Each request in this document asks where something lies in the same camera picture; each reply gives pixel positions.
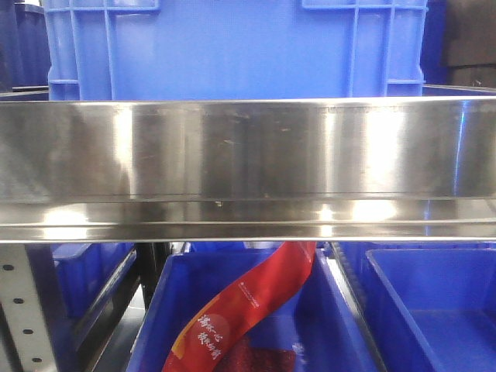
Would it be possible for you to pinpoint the blue bin centre lower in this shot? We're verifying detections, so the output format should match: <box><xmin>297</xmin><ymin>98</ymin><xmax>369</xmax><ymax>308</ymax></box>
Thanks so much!
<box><xmin>128</xmin><ymin>247</ymin><xmax>376</xmax><ymax>371</ymax></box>

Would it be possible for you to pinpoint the blue bin left lower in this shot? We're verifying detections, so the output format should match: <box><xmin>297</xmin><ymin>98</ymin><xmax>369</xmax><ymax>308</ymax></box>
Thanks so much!
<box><xmin>50</xmin><ymin>242</ymin><xmax>134</xmax><ymax>319</ymax></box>

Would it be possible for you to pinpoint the blue bin right lower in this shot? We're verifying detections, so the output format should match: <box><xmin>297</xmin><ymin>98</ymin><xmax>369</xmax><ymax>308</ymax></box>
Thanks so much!
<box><xmin>332</xmin><ymin>242</ymin><xmax>495</xmax><ymax>371</ymax></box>

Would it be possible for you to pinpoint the dark blue bin upper left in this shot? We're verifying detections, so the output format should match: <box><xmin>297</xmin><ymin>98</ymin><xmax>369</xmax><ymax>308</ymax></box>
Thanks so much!
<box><xmin>1</xmin><ymin>1</ymin><xmax>51</xmax><ymax>93</ymax></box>

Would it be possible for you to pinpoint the red snack package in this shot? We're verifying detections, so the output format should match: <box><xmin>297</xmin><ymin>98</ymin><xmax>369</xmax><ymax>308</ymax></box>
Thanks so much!
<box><xmin>162</xmin><ymin>241</ymin><xmax>317</xmax><ymax>371</ymax></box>

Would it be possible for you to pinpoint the large light blue crate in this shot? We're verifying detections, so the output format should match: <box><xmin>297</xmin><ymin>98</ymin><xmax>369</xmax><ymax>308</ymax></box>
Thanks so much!
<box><xmin>43</xmin><ymin>1</ymin><xmax>428</xmax><ymax>101</ymax></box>

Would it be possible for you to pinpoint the perforated white shelf upright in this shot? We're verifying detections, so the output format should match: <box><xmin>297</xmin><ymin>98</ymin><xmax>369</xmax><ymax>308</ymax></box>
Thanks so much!
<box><xmin>1</xmin><ymin>243</ymin><xmax>57</xmax><ymax>371</ymax></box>

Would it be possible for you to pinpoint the black foam stack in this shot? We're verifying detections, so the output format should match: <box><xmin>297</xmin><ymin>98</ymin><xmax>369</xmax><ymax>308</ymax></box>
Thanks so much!
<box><xmin>443</xmin><ymin>0</ymin><xmax>495</xmax><ymax>88</ymax></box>

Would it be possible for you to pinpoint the stainless steel shelf rail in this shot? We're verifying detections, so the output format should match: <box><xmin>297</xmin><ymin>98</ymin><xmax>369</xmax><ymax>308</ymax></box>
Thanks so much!
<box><xmin>1</xmin><ymin>96</ymin><xmax>495</xmax><ymax>243</ymax></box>

